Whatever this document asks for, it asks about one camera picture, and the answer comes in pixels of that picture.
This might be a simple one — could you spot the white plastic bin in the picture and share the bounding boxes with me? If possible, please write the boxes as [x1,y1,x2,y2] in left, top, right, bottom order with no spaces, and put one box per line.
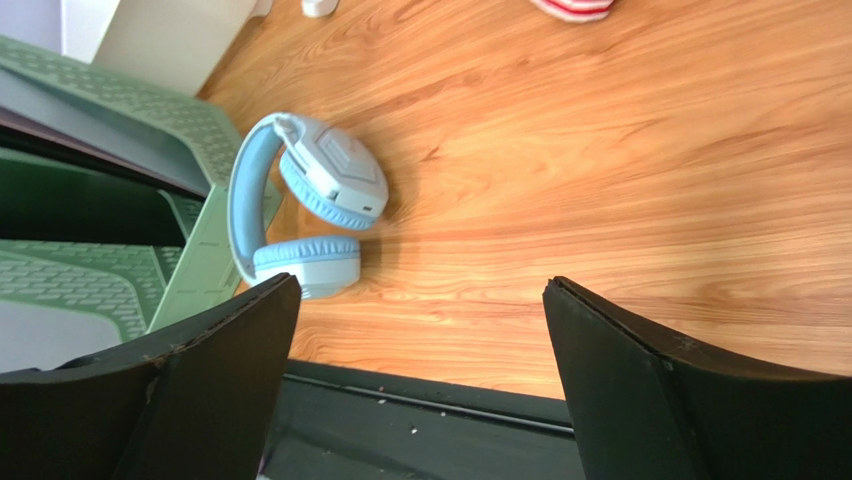
[60,0,274,96]

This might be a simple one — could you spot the red white striped tank top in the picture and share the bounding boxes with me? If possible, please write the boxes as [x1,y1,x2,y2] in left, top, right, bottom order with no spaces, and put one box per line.
[530,0,614,23]

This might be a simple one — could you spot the white clothes rack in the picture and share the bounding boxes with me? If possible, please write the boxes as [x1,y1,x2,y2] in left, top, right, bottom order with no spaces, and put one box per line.
[301,0,339,18]

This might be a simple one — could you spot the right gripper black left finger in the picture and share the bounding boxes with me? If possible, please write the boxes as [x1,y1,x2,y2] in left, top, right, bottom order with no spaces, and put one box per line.
[1,274,301,479]

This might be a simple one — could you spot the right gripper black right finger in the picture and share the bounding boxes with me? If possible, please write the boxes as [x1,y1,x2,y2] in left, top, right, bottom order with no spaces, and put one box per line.
[543,277,851,479]

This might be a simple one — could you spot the blue white headphones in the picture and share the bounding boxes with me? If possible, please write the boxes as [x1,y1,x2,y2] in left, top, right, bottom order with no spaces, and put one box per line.
[227,112,389,299]

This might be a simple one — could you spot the green plastic file rack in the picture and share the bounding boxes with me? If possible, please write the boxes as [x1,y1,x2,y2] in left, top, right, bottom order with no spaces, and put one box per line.
[1,37,242,344]

